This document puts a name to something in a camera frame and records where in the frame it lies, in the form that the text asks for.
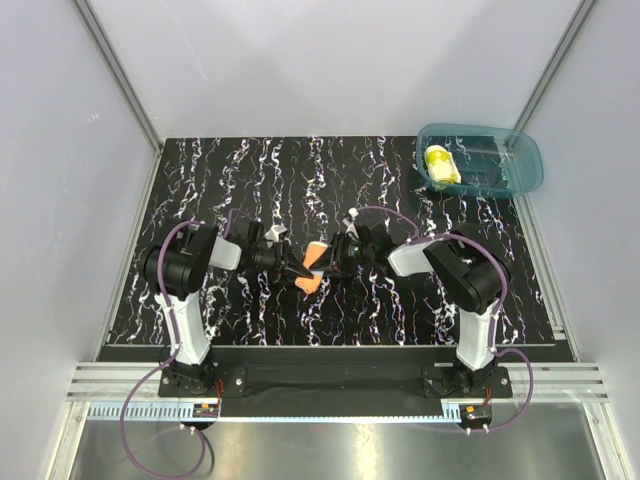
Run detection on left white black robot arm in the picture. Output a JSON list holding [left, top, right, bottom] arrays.
[[141, 220, 314, 396]]

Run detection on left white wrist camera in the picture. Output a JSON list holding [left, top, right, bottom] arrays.
[[264, 225, 288, 247]]

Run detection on right aluminium frame post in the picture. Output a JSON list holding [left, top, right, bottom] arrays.
[[513, 0, 599, 131]]

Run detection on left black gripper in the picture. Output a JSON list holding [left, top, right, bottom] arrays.
[[249, 241, 313, 287]]

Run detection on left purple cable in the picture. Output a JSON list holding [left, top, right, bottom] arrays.
[[119, 207, 241, 475]]

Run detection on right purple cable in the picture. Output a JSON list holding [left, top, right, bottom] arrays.
[[357, 205, 536, 431]]

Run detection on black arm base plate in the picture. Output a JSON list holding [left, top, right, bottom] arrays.
[[159, 346, 513, 421]]

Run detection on left aluminium frame post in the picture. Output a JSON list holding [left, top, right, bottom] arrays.
[[70, 0, 164, 153]]

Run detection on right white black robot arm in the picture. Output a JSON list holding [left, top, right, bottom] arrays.
[[303, 223, 511, 398]]

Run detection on aluminium rail with slots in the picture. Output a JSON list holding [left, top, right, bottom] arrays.
[[66, 363, 608, 423]]

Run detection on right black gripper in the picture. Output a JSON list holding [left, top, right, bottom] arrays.
[[310, 232, 374, 279]]

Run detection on blue transparent plastic bin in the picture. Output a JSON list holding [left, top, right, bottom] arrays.
[[415, 123, 544, 199]]

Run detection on orange blue patterned towel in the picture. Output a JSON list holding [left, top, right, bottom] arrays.
[[294, 241, 329, 295]]

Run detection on aluminium frame post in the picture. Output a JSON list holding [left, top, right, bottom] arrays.
[[513, 0, 599, 131], [70, 0, 164, 153]]

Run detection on purple cable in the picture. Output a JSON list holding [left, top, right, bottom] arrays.
[[119, 207, 241, 475], [357, 205, 536, 431]]

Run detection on yellow crocodile towel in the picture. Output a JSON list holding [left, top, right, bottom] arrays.
[[424, 145, 462, 185]]

